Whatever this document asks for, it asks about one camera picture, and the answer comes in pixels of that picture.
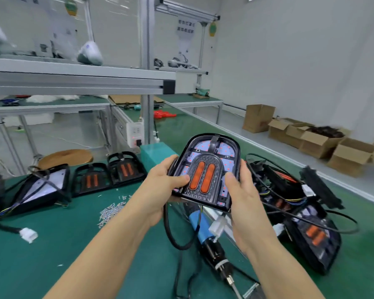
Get black cover orange strips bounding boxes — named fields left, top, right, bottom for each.
left=107, top=151, right=147, bottom=186
left=187, top=157, right=220, bottom=194
left=70, top=162, right=113, bottom=197

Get person's left forearm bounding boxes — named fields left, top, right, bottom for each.
left=44, top=208, right=160, bottom=299

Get stack of unassembled lamp housings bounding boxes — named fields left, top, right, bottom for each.
left=0, top=164, right=71, bottom=243

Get person's right hand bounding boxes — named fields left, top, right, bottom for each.
left=223, top=159, right=275, bottom=253

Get red tool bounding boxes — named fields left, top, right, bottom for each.
left=153, top=109, right=178, bottom=120

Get green workbench white legs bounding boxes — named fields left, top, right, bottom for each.
left=156, top=93, right=225, bottom=125

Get brown cardboard box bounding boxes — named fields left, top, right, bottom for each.
left=242, top=104, right=276, bottom=134
left=268, top=118, right=314, bottom=149
left=327, top=138, right=374, bottom=178
left=299, top=125, right=351, bottom=159

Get small green workbench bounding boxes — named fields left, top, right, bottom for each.
left=0, top=95, right=113, bottom=175

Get white handheld device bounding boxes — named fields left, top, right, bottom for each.
left=76, top=40, right=104, bottom=66

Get person's left hand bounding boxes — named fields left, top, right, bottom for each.
left=134, top=154, right=197, bottom=227

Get round brown wooden stool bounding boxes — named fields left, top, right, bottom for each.
left=37, top=149, right=94, bottom=171

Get aluminium shelf frame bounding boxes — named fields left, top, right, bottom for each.
left=0, top=0, right=222, bottom=147

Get person's right forearm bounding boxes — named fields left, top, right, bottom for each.
left=246, top=236, right=325, bottom=299

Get heap of small silver screws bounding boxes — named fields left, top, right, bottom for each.
left=98, top=195, right=133, bottom=228

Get white power strip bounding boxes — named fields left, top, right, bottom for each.
left=127, top=119, right=145, bottom=149

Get blue black electric screwdriver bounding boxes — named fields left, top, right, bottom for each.
left=184, top=202, right=244, bottom=299

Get teal power supply box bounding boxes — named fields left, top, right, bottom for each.
left=139, top=142, right=178, bottom=172

